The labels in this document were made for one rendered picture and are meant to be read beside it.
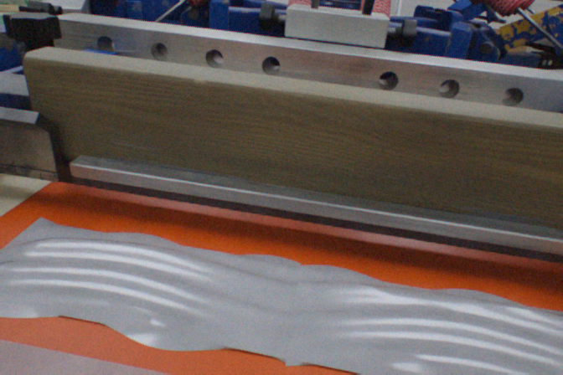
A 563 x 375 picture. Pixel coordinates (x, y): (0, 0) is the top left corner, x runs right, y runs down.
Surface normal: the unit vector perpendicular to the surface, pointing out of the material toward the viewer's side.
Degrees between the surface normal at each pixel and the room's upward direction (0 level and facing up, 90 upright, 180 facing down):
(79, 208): 0
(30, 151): 90
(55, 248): 32
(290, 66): 90
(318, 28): 90
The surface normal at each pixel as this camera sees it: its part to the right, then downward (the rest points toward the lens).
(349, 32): -0.14, 0.45
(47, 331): 0.09, -0.88
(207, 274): -0.09, -0.51
